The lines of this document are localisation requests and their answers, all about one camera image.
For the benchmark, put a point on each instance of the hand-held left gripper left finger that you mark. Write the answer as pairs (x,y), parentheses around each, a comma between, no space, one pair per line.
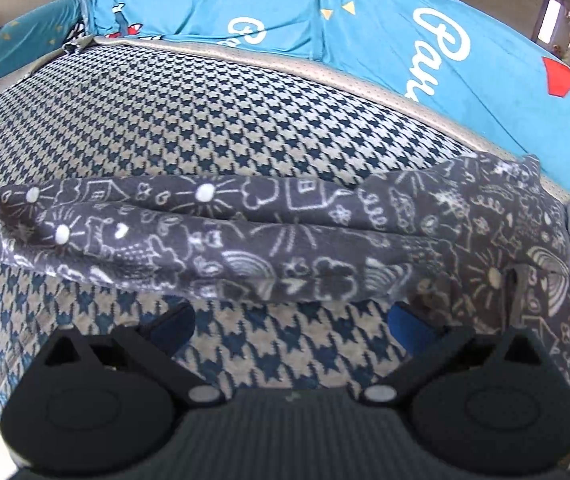
(172,329)

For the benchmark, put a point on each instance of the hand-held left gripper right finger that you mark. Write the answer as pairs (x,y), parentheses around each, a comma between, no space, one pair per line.
(410,331)

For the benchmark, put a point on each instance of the grey doodle print fleece jacket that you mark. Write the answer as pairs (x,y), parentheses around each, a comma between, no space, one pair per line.
(265,240)

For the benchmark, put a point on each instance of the houndstooth sofa seat cushion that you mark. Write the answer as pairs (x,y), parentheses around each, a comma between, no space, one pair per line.
(190,120)

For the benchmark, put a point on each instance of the blue printed sofa cover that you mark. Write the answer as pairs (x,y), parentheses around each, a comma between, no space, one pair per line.
(290,15)

